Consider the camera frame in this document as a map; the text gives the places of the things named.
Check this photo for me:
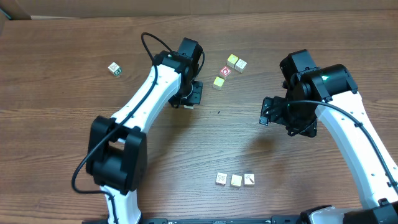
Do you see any white animal picture block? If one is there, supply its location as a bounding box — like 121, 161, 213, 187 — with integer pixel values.
184, 105, 194, 110

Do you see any yellow letter U block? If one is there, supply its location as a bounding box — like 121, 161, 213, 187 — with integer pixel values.
213, 77, 225, 90

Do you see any hammer picture wooden block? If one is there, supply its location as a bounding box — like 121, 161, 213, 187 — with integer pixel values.
244, 174, 255, 186

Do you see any white maze picture block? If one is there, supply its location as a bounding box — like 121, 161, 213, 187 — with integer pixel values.
215, 172, 228, 185

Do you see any plain yellow wooden block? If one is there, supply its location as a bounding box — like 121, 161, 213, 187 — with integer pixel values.
231, 174, 243, 188

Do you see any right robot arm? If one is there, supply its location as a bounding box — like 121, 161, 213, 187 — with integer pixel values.
259, 64, 397, 223

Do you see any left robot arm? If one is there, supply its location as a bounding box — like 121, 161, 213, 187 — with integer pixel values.
81, 50, 205, 223

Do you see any red letter block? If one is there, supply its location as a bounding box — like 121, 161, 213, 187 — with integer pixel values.
219, 66, 232, 80

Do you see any yellow top block far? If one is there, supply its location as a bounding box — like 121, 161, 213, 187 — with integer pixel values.
226, 54, 239, 68

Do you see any white block with lines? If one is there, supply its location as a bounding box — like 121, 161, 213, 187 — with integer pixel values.
234, 58, 247, 73

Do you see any green sided wooden block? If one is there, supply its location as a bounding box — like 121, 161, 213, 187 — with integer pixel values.
108, 62, 122, 77

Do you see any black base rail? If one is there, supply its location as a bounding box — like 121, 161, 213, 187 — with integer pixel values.
82, 215, 312, 224

